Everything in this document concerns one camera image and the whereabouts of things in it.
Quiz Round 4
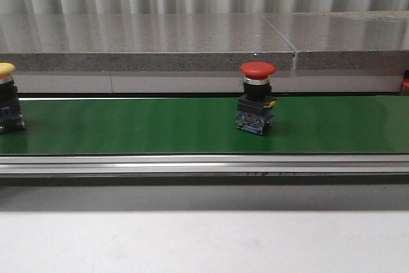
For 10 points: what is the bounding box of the red mushroom push button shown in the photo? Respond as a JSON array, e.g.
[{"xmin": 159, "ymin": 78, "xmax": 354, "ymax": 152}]
[{"xmin": 235, "ymin": 61, "xmax": 277, "ymax": 136}]

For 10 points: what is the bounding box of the green conveyor belt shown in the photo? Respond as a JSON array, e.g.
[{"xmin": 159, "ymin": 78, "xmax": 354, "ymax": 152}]
[{"xmin": 1, "ymin": 95, "xmax": 408, "ymax": 155}]

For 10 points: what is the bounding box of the right grey stone slab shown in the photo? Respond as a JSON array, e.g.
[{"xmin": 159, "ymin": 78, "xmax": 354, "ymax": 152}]
[{"xmin": 264, "ymin": 11, "xmax": 408, "ymax": 74}]

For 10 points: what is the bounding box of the grey stone slab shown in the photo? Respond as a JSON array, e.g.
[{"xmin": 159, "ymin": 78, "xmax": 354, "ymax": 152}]
[
  {"xmin": 1, "ymin": 14, "xmax": 293, "ymax": 72},
  {"xmin": 264, "ymin": 11, "xmax": 408, "ymax": 74}
]

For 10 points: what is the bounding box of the white base panel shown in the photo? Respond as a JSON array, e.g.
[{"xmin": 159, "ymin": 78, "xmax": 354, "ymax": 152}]
[{"xmin": 13, "ymin": 71, "xmax": 403, "ymax": 94}]

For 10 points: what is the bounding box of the left grey stone slab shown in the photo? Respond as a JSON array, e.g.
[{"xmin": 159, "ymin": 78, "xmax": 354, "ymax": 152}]
[{"xmin": 1, "ymin": 14, "xmax": 293, "ymax": 72}]

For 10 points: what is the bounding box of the yellow mushroom push button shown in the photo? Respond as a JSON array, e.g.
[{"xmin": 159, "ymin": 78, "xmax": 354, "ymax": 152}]
[{"xmin": 0, "ymin": 63, "xmax": 25, "ymax": 134}]

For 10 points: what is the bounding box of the aluminium conveyor frame rail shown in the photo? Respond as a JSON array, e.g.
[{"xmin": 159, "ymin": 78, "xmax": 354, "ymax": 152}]
[{"xmin": 1, "ymin": 153, "xmax": 408, "ymax": 178}]

